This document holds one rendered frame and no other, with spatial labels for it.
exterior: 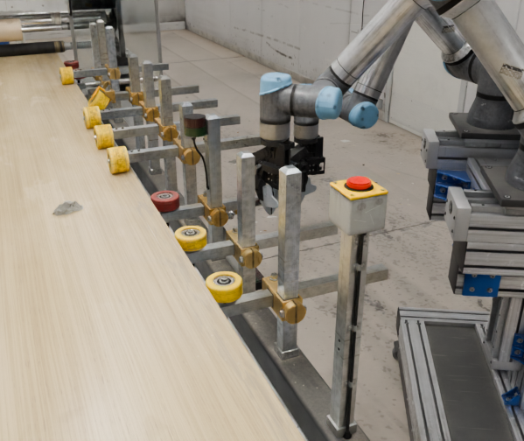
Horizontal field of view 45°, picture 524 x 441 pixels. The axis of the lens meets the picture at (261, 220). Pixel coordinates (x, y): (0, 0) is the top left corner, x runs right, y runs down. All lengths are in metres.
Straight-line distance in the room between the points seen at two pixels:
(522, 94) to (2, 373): 1.13
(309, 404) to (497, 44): 0.83
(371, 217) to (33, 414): 0.63
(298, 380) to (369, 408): 1.03
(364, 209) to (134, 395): 0.49
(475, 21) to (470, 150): 0.74
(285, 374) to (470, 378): 1.00
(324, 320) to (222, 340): 1.67
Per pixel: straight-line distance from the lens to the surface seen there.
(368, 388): 2.51
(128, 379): 1.14
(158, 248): 1.53
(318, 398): 1.38
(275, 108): 1.49
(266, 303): 1.43
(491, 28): 1.38
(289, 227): 1.30
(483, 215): 1.58
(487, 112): 2.03
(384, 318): 2.89
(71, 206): 1.77
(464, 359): 2.38
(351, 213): 1.00
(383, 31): 1.53
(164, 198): 1.79
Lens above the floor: 1.61
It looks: 26 degrees down
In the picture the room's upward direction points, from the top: straight up
